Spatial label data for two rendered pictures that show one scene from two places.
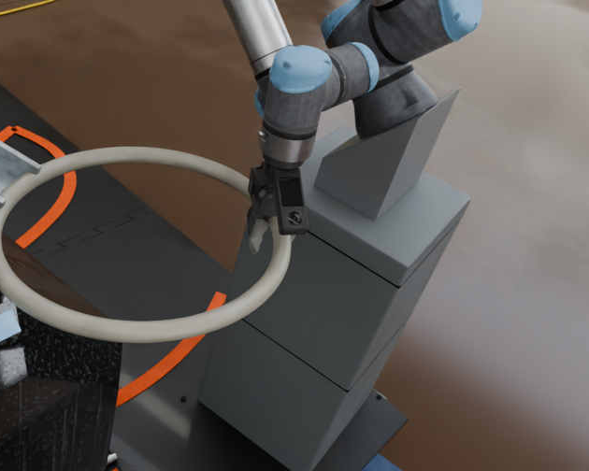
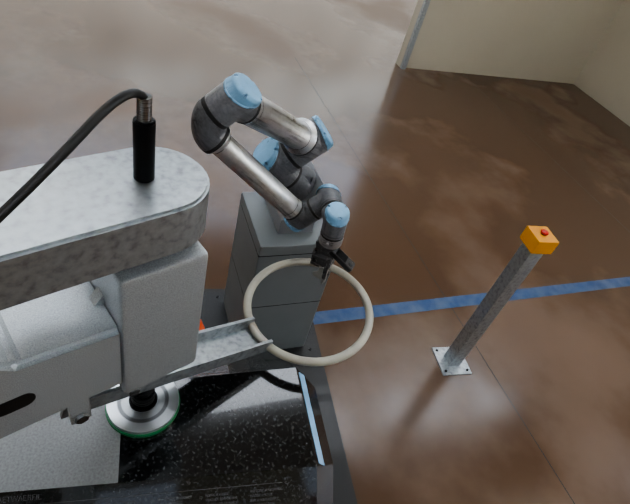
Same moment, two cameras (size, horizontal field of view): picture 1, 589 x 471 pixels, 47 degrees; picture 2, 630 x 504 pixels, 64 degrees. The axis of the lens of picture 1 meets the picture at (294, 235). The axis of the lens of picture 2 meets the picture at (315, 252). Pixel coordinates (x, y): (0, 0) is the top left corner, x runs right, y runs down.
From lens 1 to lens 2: 1.43 m
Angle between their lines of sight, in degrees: 40
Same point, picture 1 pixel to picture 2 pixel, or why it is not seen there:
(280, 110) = (339, 233)
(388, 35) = (301, 161)
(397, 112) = (309, 186)
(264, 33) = (291, 201)
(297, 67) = (344, 216)
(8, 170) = (241, 329)
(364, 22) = (285, 160)
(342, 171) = not seen: hidden behind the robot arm
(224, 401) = not seen: hidden behind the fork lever
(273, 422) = (284, 335)
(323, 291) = (302, 272)
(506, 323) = not seen: hidden behind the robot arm
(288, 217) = (349, 265)
